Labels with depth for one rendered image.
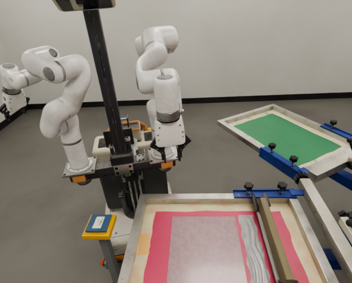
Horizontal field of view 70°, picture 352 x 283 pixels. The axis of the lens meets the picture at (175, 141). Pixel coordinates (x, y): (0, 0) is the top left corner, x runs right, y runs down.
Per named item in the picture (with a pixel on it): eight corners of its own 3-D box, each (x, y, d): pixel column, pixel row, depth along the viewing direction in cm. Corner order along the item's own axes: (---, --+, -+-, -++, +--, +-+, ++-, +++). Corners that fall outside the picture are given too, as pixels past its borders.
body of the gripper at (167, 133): (181, 108, 85) (182, 136, 90) (151, 111, 83) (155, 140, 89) (186, 117, 78) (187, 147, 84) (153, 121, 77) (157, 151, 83)
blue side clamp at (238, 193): (233, 205, 127) (234, 195, 123) (232, 198, 131) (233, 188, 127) (295, 205, 124) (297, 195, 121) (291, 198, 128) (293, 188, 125)
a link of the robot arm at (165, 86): (149, 67, 84) (177, 64, 85) (152, 97, 89) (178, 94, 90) (153, 81, 71) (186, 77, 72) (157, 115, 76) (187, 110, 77)
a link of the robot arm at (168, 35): (141, 49, 115) (173, 46, 116) (146, 78, 102) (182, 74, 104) (137, 13, 102) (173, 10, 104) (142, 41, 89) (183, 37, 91)
